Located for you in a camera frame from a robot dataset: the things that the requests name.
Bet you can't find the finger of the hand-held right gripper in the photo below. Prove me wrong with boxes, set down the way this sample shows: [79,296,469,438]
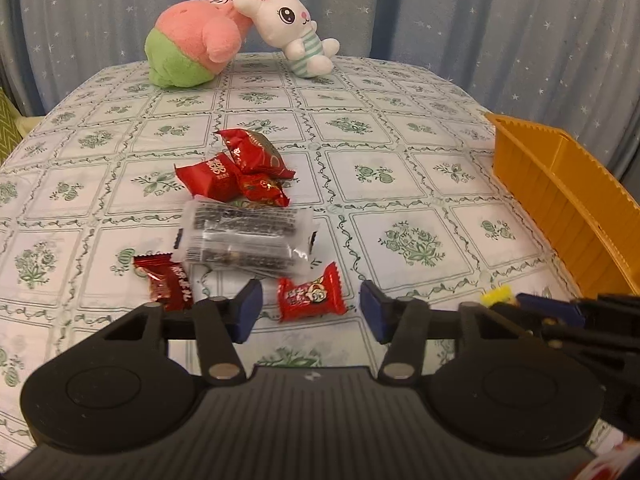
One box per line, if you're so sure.
[516,292,640,328]
[487,302,640,367]

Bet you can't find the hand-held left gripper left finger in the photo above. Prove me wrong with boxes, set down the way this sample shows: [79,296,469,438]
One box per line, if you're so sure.
[100,279,264,386]

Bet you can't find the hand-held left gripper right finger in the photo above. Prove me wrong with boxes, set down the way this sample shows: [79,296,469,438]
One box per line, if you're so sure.
[360,280,541,386]

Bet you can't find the yellow candy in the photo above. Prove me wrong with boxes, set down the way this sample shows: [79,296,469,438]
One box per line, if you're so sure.
[479,285,514,307]

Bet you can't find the clear packet dark snack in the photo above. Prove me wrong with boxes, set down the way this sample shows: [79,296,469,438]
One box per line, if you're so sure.
[181,199,315,241]
[175,227,322,279]

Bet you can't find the red candy cartoon print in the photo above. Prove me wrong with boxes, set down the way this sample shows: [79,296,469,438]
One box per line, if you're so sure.
[276,261,347,323]

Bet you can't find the red candy white lettering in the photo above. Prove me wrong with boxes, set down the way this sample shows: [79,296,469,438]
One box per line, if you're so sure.
[132,253,194,312]

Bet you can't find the orange plastic tray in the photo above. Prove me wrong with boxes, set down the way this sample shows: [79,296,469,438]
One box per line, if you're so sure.
[485,112,640,301]

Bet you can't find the red candy gold print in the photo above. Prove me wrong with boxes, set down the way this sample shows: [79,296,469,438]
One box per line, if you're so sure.
[236,172,291,208]

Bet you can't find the red candy white emblem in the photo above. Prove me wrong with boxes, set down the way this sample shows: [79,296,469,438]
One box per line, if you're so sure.
[174,152,241,203]

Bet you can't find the large shiny red candy wrapper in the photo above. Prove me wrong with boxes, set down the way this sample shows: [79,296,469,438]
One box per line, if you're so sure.
[215,127,297,181]

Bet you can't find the red and white packet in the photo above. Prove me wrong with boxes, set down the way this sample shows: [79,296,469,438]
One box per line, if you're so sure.
[575,440,632,480]

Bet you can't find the pink and green plush toy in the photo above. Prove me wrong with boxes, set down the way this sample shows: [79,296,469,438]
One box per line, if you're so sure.
[144,0,271,90]

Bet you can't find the pale green sofa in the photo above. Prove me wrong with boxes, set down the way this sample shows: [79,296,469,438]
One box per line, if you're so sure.
[15,116,45,138]

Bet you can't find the white rabbit plush toy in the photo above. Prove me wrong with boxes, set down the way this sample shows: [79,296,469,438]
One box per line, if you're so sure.
[233,0,341,79]

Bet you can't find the green zigzag cushion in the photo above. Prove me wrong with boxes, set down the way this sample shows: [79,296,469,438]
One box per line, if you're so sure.
[0,87,23,161]

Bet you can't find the blue star print curtain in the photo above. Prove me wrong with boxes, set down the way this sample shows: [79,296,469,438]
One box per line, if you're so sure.
[0,0,640,181]

